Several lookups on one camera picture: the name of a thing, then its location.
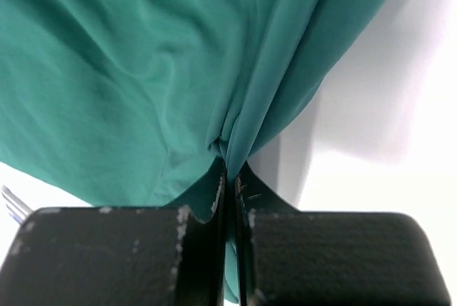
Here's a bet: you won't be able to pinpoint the aluminium front rail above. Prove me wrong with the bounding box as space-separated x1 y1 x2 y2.
1 185 32 223

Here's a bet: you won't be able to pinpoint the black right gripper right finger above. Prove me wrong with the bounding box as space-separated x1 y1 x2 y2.
234 165 451 305

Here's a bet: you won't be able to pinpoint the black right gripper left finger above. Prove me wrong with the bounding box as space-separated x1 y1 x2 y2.
1 161 226 305

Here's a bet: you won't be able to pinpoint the green shorts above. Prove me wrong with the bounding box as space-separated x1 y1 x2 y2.
1 0 385 302

